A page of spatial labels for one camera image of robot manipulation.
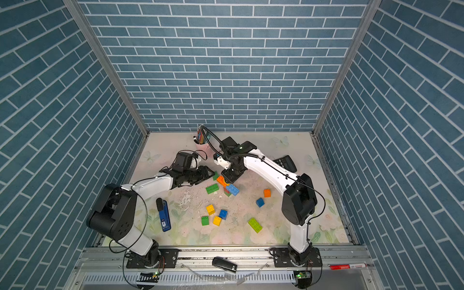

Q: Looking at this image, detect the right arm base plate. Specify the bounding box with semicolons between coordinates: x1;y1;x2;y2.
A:
269;246;323;268

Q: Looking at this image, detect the pink pen cup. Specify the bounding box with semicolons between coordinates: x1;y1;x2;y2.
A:
201;143;214;154

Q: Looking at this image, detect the small orange lego brick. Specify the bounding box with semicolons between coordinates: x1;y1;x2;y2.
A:
263;188;271;198

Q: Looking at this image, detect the black calculator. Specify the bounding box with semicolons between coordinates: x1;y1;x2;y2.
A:
274;155;297;173

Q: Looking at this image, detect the long orange lego brick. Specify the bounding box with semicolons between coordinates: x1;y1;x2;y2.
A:
216;175;228;187

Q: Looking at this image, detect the black remote on rail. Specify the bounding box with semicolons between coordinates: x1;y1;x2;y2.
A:
211;257;238;273

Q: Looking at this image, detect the long lime lego brick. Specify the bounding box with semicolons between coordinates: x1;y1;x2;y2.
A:
248;217;263;233

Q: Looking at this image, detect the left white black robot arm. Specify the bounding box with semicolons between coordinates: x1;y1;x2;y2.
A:
87;151;215;268

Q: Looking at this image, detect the red marker pen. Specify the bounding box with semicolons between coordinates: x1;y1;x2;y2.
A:
329;263;367;270

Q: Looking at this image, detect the yellow lego lower left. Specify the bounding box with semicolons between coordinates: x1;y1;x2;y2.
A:
206;204;216;215

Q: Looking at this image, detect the yellow lego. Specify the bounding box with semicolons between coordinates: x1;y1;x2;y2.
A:
206;204;216;215
213;216;222;226

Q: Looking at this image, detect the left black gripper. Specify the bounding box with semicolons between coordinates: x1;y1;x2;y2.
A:
182;165;216;184

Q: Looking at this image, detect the blue black usb device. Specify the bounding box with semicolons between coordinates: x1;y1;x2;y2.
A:
156;198;172;232

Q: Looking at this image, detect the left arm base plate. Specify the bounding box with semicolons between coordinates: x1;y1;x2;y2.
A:
124;247;179;269

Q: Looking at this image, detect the yellow lego bottom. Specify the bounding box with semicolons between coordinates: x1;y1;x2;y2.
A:
213;216;222;226

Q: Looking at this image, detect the long light blue lego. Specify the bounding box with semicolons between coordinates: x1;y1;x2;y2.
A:
226;184;239;196

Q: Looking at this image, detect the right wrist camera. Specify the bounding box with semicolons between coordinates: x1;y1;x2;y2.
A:
213;154;230;169

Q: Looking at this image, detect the small blue lego right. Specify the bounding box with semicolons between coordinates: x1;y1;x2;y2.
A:
256;198;265;208

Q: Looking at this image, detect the small blue lego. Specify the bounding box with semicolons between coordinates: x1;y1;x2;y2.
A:
256;198;265;208
219;210;228;220

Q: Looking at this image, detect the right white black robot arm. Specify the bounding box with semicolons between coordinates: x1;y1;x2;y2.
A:
211;137;318;266

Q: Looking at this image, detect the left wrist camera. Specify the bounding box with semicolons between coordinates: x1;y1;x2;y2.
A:
190;157;199;170

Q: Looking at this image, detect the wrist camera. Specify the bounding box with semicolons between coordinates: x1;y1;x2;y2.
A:
213;154;230;169
190;157;199;170

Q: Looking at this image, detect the small green lego bottom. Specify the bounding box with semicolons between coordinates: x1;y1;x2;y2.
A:
201;216;210;226

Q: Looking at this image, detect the small blue lego lower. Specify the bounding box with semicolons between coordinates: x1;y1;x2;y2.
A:
219;210;228;220

